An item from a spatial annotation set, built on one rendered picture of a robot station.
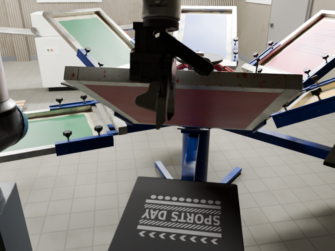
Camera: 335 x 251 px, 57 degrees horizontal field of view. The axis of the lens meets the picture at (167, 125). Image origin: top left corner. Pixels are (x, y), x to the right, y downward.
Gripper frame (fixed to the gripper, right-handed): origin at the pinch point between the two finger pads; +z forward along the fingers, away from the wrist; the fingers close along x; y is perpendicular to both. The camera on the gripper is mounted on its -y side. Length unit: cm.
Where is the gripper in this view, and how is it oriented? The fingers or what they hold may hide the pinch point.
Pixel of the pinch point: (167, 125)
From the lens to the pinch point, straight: 61.7
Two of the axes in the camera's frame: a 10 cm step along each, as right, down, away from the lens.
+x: -1.4, 1.3, -9.8
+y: -9.9, -0.6, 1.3
